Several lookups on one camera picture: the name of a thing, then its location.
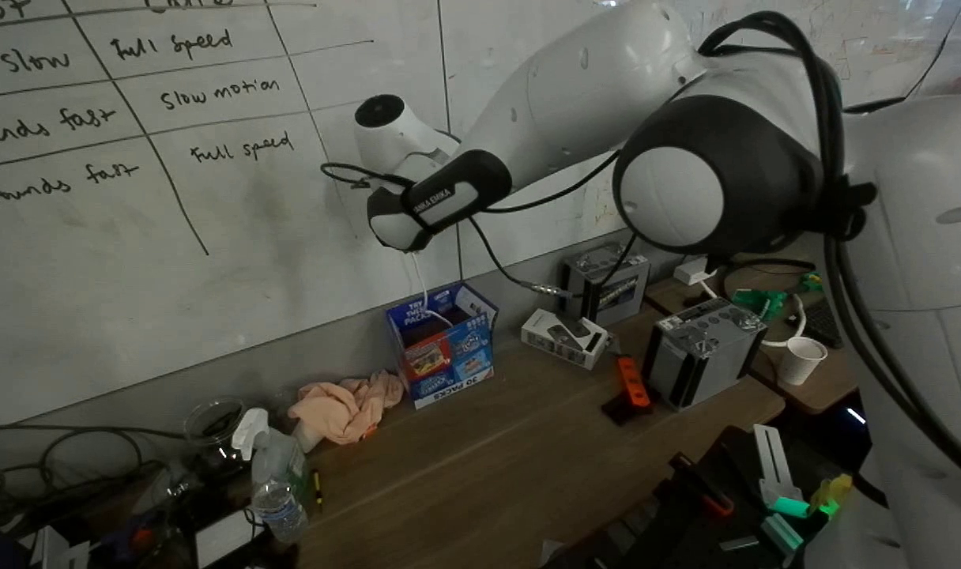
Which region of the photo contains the whiteboard panel with handwriting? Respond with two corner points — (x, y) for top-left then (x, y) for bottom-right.
(0, 0), (465, 429)

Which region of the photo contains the dangling black cable with plug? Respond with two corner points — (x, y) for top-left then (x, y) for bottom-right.
(463, 209), (570, 304)

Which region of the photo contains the green marker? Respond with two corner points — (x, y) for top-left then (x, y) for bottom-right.
(765, 488), (816, 524)
(759, 512), (809, 561)

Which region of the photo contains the grey organiser case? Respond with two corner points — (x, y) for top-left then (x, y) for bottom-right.
(642, 296), (771, 410)
(556, 236), (654, 331)

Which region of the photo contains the white box with device print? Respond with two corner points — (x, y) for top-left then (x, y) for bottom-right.
(518, 304), (614, 372)

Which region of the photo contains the clear water bottle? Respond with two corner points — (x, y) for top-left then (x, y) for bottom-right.
(245, 478), (313, 551)

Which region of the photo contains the green spray bottle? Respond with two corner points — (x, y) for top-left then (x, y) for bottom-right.
(229, 406), (313, 501)

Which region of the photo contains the blue cardboard box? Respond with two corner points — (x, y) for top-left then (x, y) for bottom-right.
(384, 277), (502, 410)

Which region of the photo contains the pink cloth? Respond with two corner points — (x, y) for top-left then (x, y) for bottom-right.
(284, 369), (411, 452)

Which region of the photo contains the green plastic item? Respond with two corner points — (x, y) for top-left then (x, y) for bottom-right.
(730, 269), (830, 329)

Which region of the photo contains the white cup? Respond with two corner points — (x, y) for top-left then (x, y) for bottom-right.
(776, 331), (836, 390)

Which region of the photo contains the black flat piece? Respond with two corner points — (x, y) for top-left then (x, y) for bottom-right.
(601, 390), (645, 428)

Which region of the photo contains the black tool case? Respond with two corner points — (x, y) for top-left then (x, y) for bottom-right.
(542, 422), (856, 569)

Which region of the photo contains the white card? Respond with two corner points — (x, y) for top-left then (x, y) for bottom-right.
(192, 507), (261, 569)

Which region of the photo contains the white plastic piece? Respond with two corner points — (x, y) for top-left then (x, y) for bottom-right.
(748, 422), (796, 504)

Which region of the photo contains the white plug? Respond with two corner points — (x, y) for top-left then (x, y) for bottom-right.
(670, 252), (717, 291)

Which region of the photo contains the orange block with holes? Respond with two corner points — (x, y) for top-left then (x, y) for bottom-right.
(611, 355), (654, 410)

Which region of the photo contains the yellow highlighter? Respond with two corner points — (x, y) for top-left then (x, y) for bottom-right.
(805, 474), (855, 524)

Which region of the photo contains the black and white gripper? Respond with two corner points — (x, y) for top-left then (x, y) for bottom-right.
(363, 146), (518, 255)

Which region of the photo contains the black cable bundle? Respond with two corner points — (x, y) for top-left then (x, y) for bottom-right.
(0, 422), (237, 508)

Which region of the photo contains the red tool handle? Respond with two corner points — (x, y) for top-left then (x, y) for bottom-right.
(666, 452), (739, 521)

